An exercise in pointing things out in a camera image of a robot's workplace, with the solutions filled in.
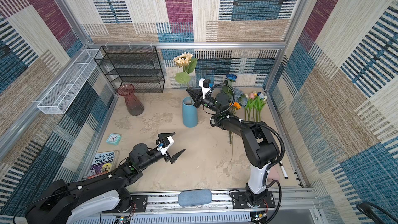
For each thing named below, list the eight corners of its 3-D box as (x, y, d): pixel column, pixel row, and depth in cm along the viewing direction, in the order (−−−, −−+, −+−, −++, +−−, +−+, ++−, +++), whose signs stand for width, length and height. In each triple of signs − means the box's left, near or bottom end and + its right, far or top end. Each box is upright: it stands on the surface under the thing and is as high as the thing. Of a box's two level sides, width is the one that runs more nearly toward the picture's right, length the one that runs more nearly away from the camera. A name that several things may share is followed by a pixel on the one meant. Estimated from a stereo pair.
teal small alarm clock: (107, 145, 95) (105, 143, 92) (111, 135, 99) (109, 133, 97) (118, 145, 95) (116, 143, 92) (121, 135, 99) (120, 133, 96)
